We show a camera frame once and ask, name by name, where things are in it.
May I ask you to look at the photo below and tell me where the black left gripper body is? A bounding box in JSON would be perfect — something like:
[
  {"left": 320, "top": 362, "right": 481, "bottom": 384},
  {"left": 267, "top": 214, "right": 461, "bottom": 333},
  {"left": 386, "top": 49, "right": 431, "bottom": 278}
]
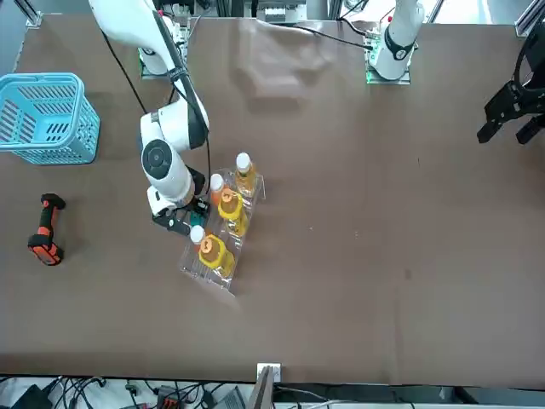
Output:
[{"left": 509, "top": 82, "right": 545, "bottom": 118}]

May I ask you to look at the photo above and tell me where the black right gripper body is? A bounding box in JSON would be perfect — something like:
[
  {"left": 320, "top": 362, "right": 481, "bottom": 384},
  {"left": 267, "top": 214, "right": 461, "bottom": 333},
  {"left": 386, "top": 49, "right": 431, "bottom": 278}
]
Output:
[{"left": 183, "top": 166, "right": 212, "bottom": 219}]

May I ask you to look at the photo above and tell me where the black orange barcode scanner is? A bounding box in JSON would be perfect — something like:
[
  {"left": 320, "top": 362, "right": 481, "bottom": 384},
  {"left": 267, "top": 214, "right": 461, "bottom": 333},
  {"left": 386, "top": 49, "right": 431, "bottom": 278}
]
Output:
[{"left": 26, "top": 193, "right": 67, "bottom": 268}]

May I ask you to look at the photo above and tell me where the clear acrylic stepped shelf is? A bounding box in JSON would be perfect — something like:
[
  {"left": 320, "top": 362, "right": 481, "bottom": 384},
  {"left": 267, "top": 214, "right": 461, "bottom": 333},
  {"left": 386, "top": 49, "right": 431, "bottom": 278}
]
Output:
[{"left": 177, "top": 167, "right": 269, "bottom": 298}]

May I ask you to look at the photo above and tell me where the light blue plastic basket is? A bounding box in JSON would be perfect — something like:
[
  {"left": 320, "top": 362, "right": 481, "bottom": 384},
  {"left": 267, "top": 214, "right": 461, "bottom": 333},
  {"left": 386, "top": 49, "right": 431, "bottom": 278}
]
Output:
[{"left": 0, "top": 72, "right": 101, "bottom": 166}]

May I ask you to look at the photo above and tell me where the orange juice bottle white cap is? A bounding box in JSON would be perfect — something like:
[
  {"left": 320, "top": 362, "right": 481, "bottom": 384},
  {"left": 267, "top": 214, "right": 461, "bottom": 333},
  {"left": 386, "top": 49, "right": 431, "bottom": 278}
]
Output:
[
  {"left": 208, "top": 172, "right": 233, "bottom": 206},
  {"left": 189, "top": 224, "right": 210, "bottom": 253}
]

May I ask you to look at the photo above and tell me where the yellow drink bottle orange cap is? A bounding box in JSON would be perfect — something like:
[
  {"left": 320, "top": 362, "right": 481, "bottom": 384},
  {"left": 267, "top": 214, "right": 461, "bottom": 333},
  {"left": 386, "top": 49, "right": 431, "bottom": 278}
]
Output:
[
  {"left": 197, "top": 234, "right": 236, "bottom": 279},
  {"left": 217, "top": 188, "right": 250, "bottom": 237}
]

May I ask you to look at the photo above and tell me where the pale tea bottle white cap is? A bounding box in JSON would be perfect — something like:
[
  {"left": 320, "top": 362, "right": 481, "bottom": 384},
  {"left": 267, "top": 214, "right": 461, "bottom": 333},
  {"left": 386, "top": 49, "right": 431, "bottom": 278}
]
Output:
[{"left": 233, "top": 152, "right": 261, "bottom": 198}]

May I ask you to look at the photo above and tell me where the grey power adapter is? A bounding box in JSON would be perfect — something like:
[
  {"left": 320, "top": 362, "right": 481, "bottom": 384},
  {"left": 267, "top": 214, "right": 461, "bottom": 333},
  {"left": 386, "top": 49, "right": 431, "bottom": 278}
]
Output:
[{"left": 215, "top": 386, "right": 247, "bottom": 409}]

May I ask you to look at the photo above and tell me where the black power adapter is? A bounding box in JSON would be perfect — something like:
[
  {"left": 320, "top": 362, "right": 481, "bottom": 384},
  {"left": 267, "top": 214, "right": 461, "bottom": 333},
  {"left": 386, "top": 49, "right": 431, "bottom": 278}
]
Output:
[{"left": 8, "top": 384, "right": 52, "bottom": 409}]

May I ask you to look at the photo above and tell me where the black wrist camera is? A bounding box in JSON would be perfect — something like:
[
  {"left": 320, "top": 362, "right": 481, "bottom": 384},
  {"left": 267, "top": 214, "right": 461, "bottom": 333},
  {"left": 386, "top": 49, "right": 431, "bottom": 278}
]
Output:
[{"left": 152, "top": 212, "right": 192, "bottom": 238}]

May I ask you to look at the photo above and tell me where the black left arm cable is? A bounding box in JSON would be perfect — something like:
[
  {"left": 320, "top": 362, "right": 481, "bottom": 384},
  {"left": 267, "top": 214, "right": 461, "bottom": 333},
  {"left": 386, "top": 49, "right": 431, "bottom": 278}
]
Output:
[{"left": 513, "top": 27, "right": 545, "bottom": 93}]

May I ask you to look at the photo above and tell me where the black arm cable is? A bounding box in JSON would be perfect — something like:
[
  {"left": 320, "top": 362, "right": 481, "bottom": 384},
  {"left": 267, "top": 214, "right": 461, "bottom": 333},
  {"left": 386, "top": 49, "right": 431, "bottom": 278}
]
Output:
[
  {"left": 513, "top": 27, "right": 545, "bottom": 93},
  {"left": 101, "top": 8, "right": 213, "bottom": 180}
]

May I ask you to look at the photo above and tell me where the aluminium frame rail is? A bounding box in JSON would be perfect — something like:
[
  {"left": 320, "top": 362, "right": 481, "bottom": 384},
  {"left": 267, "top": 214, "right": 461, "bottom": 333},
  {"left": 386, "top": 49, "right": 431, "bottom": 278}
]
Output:
[{"left": 513, "top": 6, "right": 545, "bottom": 40}]

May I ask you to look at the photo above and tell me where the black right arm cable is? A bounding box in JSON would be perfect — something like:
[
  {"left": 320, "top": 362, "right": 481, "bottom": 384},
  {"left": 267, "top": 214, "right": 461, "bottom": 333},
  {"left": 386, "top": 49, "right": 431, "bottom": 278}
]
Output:
[{"left": 101, "top": 8, "right": 213, "bottom": 180}]

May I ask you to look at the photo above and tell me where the black left base cable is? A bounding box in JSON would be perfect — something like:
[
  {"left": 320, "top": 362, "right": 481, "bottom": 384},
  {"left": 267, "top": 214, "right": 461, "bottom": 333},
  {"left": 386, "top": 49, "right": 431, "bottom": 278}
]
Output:
[{"left": 272, "top": 21, "right": 372, "bottom": 51}]

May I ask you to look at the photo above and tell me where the aluminium frame post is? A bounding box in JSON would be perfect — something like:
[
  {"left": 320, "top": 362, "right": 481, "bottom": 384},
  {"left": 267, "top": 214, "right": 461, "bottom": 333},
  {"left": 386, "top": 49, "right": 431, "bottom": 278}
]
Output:
[{"left": 245, "top": 361, "right": 283, "bottom": 409}]

